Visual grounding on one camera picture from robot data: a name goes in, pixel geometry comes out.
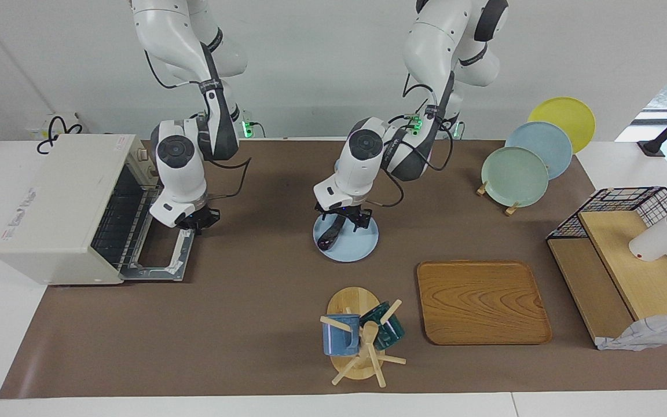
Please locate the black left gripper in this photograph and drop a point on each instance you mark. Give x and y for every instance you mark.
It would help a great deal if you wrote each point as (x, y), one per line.
(345, 209)

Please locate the dark wooden shelf board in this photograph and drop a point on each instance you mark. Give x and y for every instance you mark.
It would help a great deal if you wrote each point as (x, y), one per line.
(588, 289)

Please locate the yellow plate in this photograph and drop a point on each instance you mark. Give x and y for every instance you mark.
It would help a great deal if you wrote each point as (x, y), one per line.
(565, 113)

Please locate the brown wooden tray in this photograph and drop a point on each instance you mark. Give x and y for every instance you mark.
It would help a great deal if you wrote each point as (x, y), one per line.
(484, 304)

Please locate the white cup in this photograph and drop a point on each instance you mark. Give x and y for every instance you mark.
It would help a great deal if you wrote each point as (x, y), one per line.
(655, 240)

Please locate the wooden mug tree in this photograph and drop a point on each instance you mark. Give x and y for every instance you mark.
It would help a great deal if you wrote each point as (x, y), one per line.
(348, 301)

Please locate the wooden plate rack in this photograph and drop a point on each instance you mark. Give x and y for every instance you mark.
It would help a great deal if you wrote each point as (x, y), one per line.
(481, 189)

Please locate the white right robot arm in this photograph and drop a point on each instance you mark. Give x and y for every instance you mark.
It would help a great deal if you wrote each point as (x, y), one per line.
(180, 174)

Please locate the pale blue upright plate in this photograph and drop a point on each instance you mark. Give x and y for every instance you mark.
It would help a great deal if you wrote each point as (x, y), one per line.
(548, 142)

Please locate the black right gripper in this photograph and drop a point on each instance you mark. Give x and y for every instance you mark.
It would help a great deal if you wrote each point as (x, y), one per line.
(200, 220)

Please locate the light blue plate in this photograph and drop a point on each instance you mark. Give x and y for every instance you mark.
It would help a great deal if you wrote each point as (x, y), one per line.
(358, 246)

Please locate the brown table mat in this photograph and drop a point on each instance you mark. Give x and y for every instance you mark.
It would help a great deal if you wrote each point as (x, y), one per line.
(252, 301)

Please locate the dark teal mug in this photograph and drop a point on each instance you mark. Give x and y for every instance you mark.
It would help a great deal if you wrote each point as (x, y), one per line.
(388, 333)

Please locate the white toaster oven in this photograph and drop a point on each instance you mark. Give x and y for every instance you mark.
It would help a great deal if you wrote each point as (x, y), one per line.
(55, 208)

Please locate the checkered grey cloth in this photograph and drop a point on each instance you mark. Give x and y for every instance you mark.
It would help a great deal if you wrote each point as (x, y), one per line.
(652, 333)

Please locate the glass oven door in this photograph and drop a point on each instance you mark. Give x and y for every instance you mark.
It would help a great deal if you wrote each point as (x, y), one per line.
(160, 271)

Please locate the blue mug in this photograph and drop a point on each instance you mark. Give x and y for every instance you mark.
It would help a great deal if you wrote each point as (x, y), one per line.
(339, 339)

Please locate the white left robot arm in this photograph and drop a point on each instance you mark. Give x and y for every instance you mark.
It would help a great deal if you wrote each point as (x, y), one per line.
(362, 168)

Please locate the mint green plate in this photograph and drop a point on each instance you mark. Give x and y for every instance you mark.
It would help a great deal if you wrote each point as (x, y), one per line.
(513, 179)

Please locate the light wooden board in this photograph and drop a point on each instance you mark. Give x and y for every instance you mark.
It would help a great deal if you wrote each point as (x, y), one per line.
(640, 272)

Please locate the dark purple eggplant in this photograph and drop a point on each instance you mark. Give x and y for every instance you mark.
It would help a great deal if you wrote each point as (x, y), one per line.
(329, 238)

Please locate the white power socket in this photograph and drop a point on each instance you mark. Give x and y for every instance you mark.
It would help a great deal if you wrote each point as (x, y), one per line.
(35, 124)

